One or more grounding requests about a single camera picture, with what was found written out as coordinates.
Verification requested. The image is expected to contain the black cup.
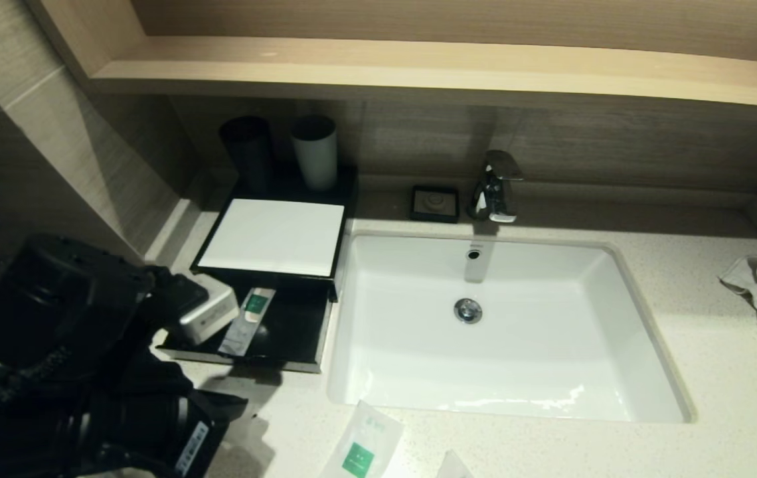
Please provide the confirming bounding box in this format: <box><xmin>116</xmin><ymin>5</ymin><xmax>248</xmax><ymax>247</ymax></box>
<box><xmin>219</xmin><ymin>116</ymin><xmax>278</xmax><ymax>197</ymax></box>

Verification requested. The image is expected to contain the black tray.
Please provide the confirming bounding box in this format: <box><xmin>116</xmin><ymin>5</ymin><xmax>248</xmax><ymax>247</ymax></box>
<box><xmin>156</xmin><ymin>278</ymin><xmax>334</xmax><ymax>372</ymax></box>

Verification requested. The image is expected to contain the small plain white sachet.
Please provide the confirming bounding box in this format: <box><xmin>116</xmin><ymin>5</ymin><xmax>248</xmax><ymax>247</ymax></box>
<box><xmin>435</xmin><ymin>448</ymin><xmax>475</xmax><ymax>478</ymax></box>

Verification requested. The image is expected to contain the white sink basin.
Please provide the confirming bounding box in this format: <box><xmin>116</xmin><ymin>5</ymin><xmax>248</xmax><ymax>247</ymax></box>
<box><xmin>327</xmin><ymin>231</ymin><xmax>697</xmax><ymax>424</ymax></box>

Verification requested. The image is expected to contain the wooden wall shelf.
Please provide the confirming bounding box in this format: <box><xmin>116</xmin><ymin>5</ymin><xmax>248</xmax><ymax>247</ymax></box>
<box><xmin>23</xmin><ymin>0</ymin><xmax>757</xmax><ymax>123</ymax></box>

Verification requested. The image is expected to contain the grey plastic cup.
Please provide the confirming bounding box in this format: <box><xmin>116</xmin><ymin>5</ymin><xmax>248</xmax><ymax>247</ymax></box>
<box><xmin>290</xmin><ymin>116</ymin><xmax>339</xmax><ymax>193</ymax></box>

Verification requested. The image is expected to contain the black amenity box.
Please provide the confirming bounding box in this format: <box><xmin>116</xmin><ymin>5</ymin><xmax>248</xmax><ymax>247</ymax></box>
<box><xmin>191</xmin><ymin>165</ymin><xmax>359</xmax><ymax>303</ymax></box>

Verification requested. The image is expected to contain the black soap dish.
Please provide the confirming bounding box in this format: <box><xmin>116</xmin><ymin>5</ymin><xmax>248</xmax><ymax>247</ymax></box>
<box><xmin>410</xmin><ymin>185</ymin><xmax>460</xmax><ymax>224</ymax></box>

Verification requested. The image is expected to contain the grey sachet with green label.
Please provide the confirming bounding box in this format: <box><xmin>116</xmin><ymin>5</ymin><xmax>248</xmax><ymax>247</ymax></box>
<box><xmin>218</xmin><ymin>287</ymin><xmax>278</xmax><ymax>357</ymax></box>

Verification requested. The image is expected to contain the white sachet with green square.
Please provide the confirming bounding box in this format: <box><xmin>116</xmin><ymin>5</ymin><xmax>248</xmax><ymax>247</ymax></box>
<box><xmin>317</xmin><ymin>398</ymin><xmax>404</xmax><ymax>478</ymax></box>

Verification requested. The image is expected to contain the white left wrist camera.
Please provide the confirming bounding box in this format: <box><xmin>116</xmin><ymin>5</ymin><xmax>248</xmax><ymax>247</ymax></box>
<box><xmin>176</xmin><ymin>274</ymin><xmax>240</xmax><ymax>346</ymax></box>

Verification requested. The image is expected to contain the chrome drain stopper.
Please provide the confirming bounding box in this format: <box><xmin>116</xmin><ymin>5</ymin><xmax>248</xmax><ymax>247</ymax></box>
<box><xmin>454</xmin><ymin>298</ymin><xmax>483</xmax><ymax>325</ymax></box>

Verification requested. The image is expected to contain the chrome faucet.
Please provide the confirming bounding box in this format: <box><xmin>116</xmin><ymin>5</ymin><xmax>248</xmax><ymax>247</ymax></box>
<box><xmin>468</xmin><ymin>149</ymin><xmax>524</xmax><ymax>224</ymax></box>

